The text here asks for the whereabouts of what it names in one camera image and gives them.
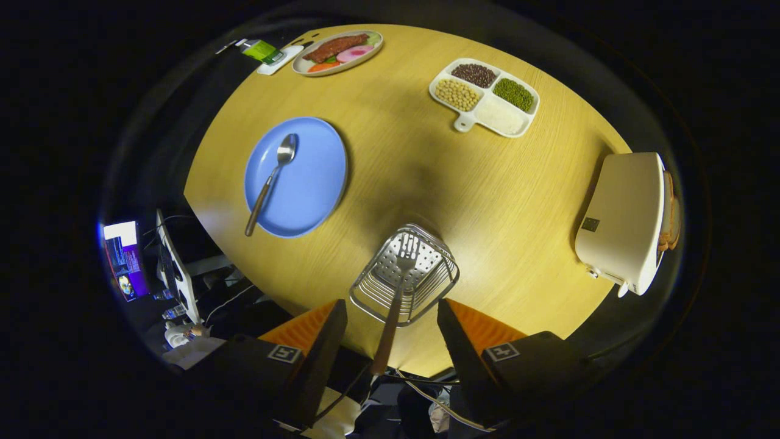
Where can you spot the white toaster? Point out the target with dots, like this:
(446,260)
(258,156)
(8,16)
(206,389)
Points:
(621,219)

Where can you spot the white cloth bag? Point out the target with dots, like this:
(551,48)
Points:
(195,352)

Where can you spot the green label plastic bottle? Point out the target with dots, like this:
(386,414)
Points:
(259,50)

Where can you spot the lit computer screen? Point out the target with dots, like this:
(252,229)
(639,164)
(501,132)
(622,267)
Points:
(125,262)

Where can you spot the white divided tray of beans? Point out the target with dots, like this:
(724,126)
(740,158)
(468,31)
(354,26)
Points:
(499,116)

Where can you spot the small white square tray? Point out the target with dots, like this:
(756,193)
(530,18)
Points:
(287,61)

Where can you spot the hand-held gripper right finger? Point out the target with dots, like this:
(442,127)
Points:
(463,360)

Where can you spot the oval plate of food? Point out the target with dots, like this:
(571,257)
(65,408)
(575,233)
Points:
(335,47)

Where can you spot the white monitor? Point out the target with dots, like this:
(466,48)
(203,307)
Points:
(180,274)

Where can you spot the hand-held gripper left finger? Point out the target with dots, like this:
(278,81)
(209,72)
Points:
(323,366)

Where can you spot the blue round plate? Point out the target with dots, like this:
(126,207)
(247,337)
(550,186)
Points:
(311,183)

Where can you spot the brown bread slice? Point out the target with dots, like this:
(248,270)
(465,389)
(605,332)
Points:
(672,213)

